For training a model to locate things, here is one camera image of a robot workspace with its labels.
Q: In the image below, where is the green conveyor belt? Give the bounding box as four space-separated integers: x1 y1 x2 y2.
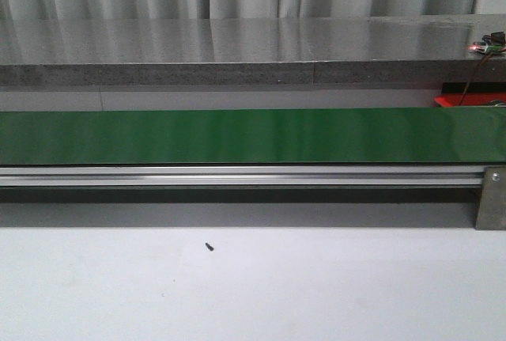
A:
1 107 505 165

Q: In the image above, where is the red plastic tray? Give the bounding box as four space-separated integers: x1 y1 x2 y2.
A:
434 93 505 108

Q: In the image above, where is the small lit circuit board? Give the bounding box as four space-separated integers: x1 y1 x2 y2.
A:
469 32 505 55

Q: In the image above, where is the aluminium conveyor side rail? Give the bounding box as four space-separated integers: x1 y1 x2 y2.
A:
1 165 485 188

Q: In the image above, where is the steel conveyor support bracket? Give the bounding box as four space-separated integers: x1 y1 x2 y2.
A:
475 166 506 230

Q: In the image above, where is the thin brown wire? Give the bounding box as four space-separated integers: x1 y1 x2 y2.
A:
458 50 494 108

